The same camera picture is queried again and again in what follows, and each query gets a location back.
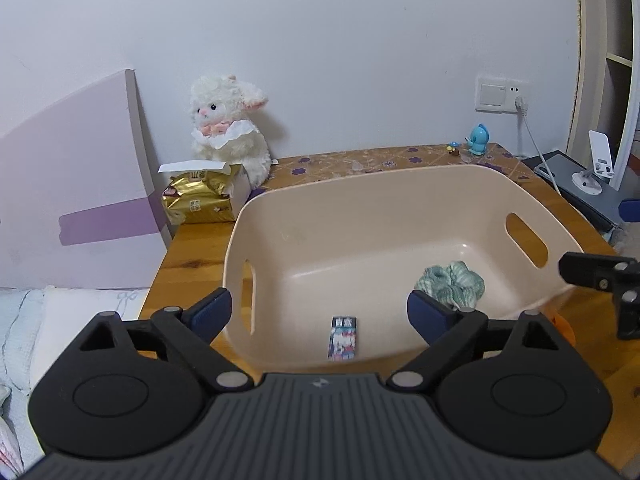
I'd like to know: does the grey laptop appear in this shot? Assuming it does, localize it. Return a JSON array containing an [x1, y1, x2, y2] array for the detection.
[[523, 151, 625, 234]]

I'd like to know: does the white phone stand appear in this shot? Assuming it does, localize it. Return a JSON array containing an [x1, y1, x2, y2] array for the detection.
[[572, 130, 614, 196]]

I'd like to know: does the green knitted scrunchie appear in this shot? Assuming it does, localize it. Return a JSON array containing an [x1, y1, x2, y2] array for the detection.
[[414, 261, 485, 312]]

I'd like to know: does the purple flower table mat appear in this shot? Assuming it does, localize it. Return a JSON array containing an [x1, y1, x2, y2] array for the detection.
[[262, 143, 536, 190]]

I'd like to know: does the small illustrated card pack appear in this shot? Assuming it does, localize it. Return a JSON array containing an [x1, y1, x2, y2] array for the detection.
[[328, 316, 357, 362]]

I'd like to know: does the pink purple headboard panel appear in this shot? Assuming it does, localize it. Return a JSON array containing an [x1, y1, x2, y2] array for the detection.
[[1, 70, 169, 289]]

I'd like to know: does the blue cartoon figurine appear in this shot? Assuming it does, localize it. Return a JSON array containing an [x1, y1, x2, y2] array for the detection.
[[465, 124, 489, 156]]

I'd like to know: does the gold tissue pack box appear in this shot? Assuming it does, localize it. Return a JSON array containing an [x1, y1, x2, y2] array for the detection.
[[158, 160, 252, 226]]

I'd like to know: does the tiny mushroom figurine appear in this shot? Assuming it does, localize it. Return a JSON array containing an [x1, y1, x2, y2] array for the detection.
[[447, 142, 460, 156]]

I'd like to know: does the beige plastic storage basket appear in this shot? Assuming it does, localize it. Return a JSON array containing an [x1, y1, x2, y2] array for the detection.
[[222, 165, 579, 372]]

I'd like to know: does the white plush lamb toy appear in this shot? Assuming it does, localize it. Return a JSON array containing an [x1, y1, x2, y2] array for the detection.
[[189, 75, 272, 190]]

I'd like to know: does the white charger cable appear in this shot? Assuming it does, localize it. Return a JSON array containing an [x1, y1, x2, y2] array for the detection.
[[514, 96, 564, 196]]

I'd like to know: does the white wall switch socket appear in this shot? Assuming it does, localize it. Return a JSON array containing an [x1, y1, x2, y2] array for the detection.
[[475, 75, 530, 114]]

